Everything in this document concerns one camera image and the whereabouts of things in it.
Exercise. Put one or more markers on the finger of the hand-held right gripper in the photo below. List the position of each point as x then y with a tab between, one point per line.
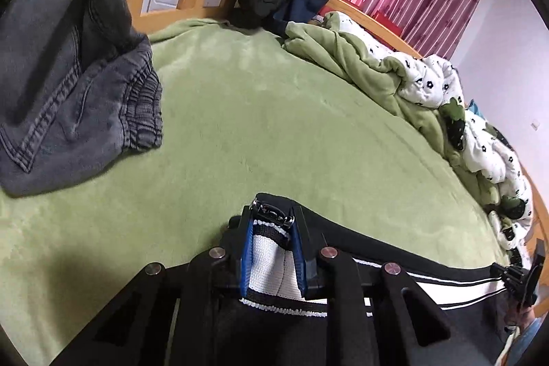
514	280

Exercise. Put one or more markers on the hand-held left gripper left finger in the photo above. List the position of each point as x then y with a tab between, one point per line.
246	259

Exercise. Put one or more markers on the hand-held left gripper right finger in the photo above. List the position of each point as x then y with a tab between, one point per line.
302	263

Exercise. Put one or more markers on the black pants with white waistband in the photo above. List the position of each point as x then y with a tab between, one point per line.
369	248

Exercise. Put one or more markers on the person's blue jeans leg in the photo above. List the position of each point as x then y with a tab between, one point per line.
521	344

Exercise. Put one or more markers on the green fleece blanket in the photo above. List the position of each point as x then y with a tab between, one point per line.
278	126

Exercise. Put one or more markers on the blue cloth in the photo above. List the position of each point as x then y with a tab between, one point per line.
473	107

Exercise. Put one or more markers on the green quilt with floral lining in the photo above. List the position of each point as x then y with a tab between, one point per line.
420	78

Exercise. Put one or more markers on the grey denim jeans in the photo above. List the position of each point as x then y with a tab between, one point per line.
64	91

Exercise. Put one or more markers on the white wall outlet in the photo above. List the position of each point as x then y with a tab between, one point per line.
534	125

